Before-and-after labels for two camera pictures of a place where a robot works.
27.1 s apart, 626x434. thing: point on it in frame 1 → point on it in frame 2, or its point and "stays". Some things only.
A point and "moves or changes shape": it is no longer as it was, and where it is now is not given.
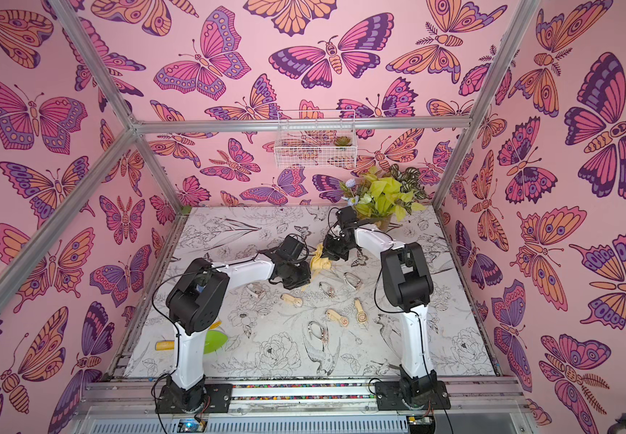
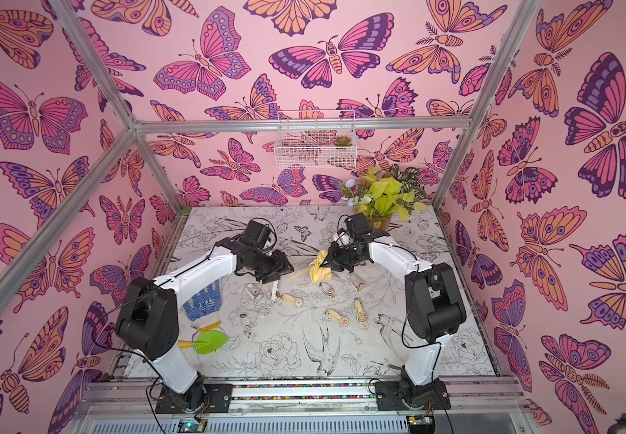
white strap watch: (355, 282) stays
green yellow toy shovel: (213, 341) stays
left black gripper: (307, 278) → (281, 267)
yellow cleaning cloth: (318, 262) moves or changes shape
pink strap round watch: (329, 290) stays
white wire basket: (316, 139) stays
